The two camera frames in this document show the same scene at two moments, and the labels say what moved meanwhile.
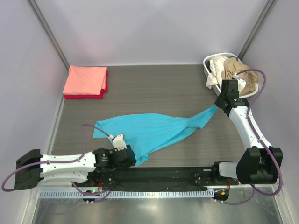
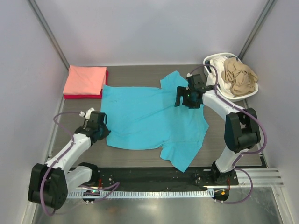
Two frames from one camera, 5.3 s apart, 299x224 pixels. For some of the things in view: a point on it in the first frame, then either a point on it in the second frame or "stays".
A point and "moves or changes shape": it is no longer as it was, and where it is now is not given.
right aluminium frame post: x=266 y=12 stays
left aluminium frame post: x=36 y=9 stays
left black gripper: x=128 y=165 to x=105 y=132
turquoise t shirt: x=138 y=129 moves or changes shape
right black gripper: x=217 y=102 to x=182 y=91
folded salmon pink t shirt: x=85 y=80 stays
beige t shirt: x=231 y=66 stays
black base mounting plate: x=158 y=178 stays
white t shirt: x=216 y=66 stays
